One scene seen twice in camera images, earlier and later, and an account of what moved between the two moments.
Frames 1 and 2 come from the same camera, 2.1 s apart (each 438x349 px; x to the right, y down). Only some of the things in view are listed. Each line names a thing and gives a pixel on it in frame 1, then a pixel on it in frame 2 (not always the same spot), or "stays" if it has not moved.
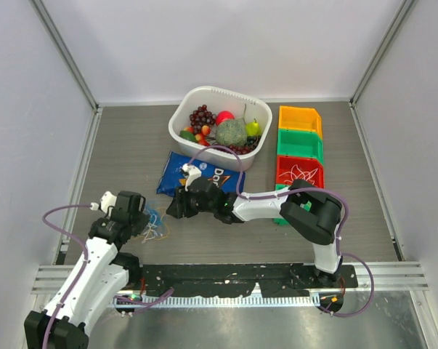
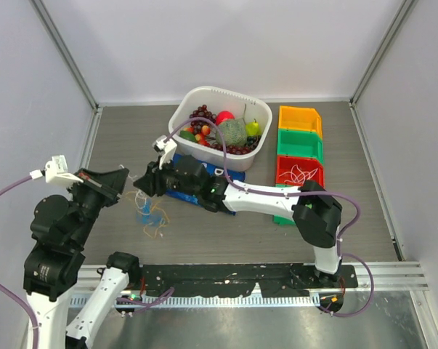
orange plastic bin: x=297 y=118 stays
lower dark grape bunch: x=250 y=143 stays
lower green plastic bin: x=280 y=221 stays
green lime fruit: x=188 y=135 stays
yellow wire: x=155 y=238 to x=152 y=210
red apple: x=223 y=115 stays
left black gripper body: x=139 y=221 to x=90 y=200
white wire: x=295 y=173 stays
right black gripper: x=180 y=211 to x=145 y=184
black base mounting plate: x=275 y=280 stays
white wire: x=149 y=235 to x=138 y=191
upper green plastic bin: x=300 y=143 stays
